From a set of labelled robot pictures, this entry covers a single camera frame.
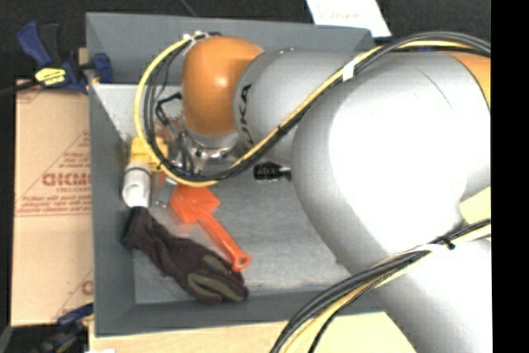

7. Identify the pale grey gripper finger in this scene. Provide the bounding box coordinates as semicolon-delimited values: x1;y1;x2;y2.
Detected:
152;179;177;208

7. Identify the yellow and white toy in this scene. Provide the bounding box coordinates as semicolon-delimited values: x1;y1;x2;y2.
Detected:
119;136;169;209

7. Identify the orange toy shovel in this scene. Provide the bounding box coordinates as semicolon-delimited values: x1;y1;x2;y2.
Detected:
169;183;252;274

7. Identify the dark brown glove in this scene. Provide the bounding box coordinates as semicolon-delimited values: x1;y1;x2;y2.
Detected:
120;206;250;306

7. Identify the grey metal bin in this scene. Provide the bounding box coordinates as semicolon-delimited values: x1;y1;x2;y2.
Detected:
84;12;392;336

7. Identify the brown cardboard board red print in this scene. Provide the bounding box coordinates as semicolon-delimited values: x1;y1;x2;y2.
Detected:
9;79;96;328

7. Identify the black cylinder on white bracket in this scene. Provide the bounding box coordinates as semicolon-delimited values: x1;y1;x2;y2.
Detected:
252;161;293;182

